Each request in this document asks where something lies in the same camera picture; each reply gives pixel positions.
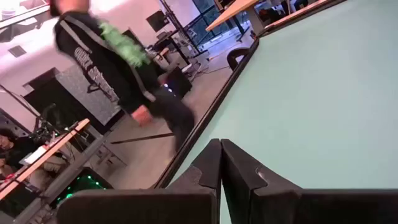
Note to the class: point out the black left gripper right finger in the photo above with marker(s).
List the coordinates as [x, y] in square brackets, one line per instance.
[311, 208]

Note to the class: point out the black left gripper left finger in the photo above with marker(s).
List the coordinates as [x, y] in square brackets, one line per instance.
[140, 205]

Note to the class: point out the black background robot arm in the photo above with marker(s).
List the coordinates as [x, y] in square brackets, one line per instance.
[46, 127]

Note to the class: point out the computer case with green lights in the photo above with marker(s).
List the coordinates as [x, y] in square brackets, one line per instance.
[84, 183]

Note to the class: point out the wooden desk with grey legs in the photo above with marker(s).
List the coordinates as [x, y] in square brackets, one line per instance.
[46, 155]

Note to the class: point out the green table mat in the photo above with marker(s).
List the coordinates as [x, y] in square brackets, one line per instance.
[311, 93]

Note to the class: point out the black equipment cabinet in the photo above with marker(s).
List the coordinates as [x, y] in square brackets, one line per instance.
[71, 99]

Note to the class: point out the person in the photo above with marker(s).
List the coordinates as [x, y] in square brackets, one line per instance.
[109, 77]
[18, 149]

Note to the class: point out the light wooden table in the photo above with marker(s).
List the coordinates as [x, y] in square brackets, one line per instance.
[233, 11]

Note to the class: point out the black metal table frame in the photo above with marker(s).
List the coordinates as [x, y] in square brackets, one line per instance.
[214, 104]

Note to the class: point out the black wall monitor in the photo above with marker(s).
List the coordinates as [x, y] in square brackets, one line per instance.
[158, 21]

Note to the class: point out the wall air vent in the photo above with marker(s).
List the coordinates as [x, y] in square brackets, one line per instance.
[17, 51]

